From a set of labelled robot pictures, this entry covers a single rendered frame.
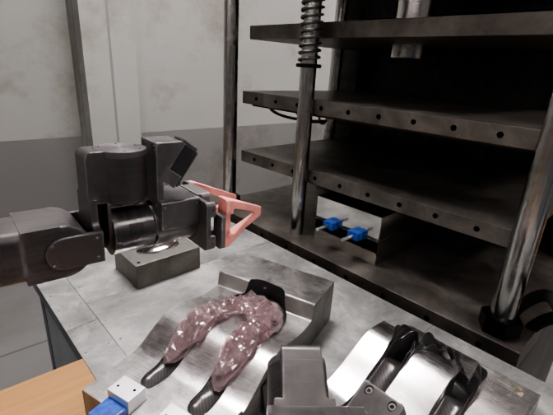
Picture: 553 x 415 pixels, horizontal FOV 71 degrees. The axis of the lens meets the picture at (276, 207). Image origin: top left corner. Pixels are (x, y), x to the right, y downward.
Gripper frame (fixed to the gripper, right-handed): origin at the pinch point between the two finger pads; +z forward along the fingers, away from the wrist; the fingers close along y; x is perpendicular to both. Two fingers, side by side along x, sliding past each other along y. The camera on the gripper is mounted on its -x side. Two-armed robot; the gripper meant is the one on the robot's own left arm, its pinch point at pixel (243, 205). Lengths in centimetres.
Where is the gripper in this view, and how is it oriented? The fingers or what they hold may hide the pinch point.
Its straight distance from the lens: 57.9
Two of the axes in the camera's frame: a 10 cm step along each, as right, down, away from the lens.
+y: -6.4, -3.0, 7.1
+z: 7.6, -1.6, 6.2
